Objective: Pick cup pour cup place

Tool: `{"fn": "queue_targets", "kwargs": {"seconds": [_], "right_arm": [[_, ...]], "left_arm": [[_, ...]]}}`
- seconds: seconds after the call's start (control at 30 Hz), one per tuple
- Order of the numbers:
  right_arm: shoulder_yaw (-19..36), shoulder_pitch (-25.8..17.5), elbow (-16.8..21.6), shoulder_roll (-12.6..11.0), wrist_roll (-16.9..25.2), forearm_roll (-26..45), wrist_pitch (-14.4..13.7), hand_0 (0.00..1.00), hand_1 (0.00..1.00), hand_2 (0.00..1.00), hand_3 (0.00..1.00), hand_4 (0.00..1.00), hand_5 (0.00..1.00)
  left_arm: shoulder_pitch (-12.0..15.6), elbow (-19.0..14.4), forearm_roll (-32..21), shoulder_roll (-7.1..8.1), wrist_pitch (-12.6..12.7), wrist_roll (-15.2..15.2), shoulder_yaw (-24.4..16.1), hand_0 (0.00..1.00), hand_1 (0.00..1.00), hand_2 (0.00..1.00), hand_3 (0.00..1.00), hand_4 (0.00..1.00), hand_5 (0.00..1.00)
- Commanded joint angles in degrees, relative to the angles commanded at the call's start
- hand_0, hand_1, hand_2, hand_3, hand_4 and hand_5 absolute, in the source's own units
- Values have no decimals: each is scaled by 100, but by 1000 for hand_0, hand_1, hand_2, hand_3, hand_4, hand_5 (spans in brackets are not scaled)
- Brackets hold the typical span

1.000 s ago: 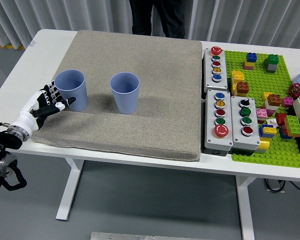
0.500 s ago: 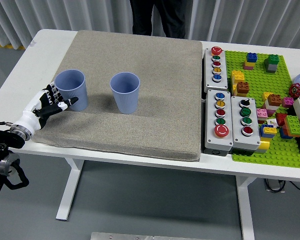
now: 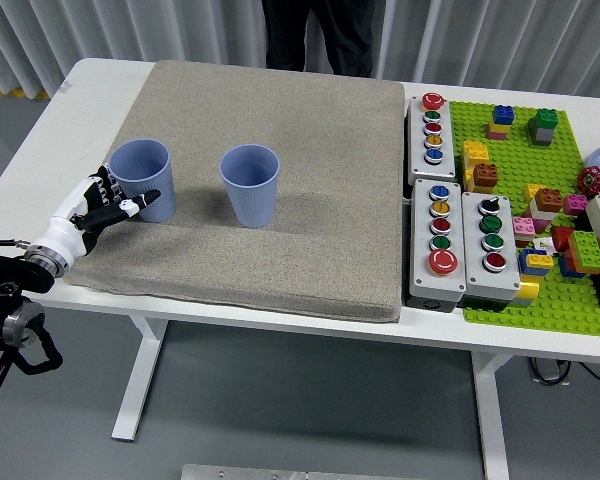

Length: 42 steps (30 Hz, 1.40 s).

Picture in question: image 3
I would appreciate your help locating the clear yellow toy brick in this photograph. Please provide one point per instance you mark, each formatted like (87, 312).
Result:
(528, 290)

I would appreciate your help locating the grey toy brick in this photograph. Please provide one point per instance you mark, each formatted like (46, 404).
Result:
(542, 136)

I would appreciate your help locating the grey-brown fabric mat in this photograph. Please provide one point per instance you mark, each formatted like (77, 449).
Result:
(305, 200)

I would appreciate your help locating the small table label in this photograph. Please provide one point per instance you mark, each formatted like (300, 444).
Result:
(64, 88)

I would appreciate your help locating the grey selector switch control box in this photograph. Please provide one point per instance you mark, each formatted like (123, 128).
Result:
(475, 260)

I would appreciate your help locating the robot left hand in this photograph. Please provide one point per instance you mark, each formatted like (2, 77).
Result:
(60, 235)

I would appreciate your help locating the blue toy brick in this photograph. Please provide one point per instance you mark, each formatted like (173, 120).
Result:
(502, 114)
(524, 261)

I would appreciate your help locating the brown toy brick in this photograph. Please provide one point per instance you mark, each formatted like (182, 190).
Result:
(549, 200)
(485, 177)

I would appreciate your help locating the magenta toy brick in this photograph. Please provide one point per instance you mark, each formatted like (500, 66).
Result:
(575, 204)

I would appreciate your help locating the green studded baseplate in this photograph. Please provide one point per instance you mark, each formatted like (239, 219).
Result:
(515, 165)

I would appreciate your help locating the red valve handwheel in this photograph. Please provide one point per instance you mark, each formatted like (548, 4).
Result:
(591, 181)

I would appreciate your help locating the pink toy brick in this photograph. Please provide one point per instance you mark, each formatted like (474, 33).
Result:
(523, 226)
(494, 135)

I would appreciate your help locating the green toy brick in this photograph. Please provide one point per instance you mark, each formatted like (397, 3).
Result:
(586, 251)
(546, 119)

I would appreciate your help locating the red toy brick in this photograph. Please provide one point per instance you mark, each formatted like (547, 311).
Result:
(561, 239)

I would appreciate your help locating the person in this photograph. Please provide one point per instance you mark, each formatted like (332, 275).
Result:
(320, 40)

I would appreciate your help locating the white table leg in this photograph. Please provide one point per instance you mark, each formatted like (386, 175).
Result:
(142, 360)
(490, 410)

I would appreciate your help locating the blue ribbed plastic cup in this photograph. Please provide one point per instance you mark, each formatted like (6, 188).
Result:
(252, 205)
(152, 190)

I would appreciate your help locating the grey five-button control box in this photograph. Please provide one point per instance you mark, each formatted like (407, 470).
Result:
(437, 167)
(422, 260)

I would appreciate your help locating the yellow black floor tape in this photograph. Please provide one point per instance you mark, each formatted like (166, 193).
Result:
(30, 94)

